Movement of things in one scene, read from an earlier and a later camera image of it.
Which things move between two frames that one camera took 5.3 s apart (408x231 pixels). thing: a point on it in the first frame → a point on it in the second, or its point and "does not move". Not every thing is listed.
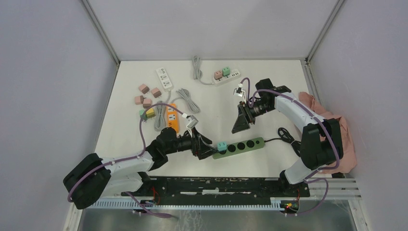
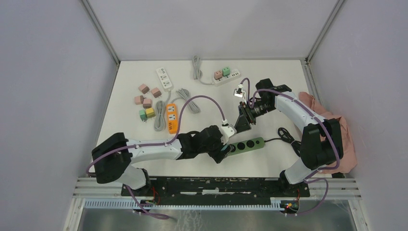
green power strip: (240, 147) does not move
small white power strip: (193, 121) → (227, 130)
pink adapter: (139, 100) does not move
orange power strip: (172, 117) does not move
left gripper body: (196, 150) → (217, 154)
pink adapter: (147, 103) does not move
